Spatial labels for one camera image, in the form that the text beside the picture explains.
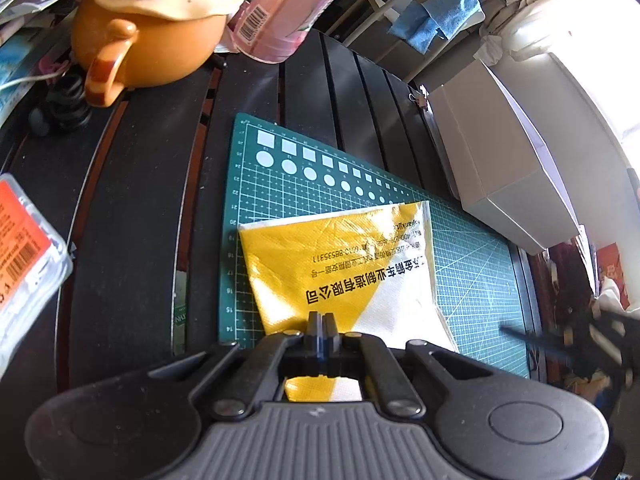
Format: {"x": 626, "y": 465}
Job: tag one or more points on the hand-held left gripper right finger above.
{"x": 331, "y": 335}

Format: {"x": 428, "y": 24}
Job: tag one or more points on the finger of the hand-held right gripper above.
{"x": 537, "y": 341}

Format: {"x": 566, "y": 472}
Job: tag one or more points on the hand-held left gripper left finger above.
{"x": 314, "y": 335}

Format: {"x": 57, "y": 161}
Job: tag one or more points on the yellow and white shopping bag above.
{"x": 350, "y": 260}

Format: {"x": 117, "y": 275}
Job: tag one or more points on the green cutting mat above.
{"x": 465, "y": 270}

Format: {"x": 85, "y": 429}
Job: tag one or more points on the white cardboard box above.
{"x": 500, "y": 160}

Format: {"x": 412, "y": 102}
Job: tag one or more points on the clear plastic box orange label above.
{"x": 25, "y": 260}

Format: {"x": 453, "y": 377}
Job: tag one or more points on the pink plastic bottle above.
{"x": 280, "y": 15}

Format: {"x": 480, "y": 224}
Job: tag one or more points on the orange ceramic teapot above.
{"x": 160, "y": 45}

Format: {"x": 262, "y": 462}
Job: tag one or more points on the blue cloth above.
{"x": 440, "y": 12}

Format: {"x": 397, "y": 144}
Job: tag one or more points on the beige curtain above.
{"x": 520, "y": 0}

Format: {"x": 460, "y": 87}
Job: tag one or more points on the light blue package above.
{"x": 15, "y": 65}

